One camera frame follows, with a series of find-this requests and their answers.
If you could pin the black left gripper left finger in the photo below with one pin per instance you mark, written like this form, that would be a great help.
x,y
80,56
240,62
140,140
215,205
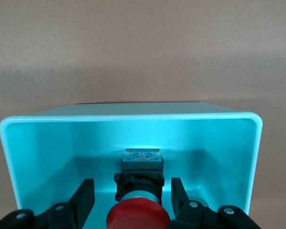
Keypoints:
x,y
81,205

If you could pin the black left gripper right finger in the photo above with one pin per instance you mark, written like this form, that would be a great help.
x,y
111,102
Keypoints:
x,y
181,210

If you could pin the red mushroom push button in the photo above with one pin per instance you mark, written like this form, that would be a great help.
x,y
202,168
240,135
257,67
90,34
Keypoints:
x,y
138,212

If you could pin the cyan plastic bin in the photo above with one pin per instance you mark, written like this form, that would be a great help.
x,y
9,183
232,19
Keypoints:
x,y
50,148

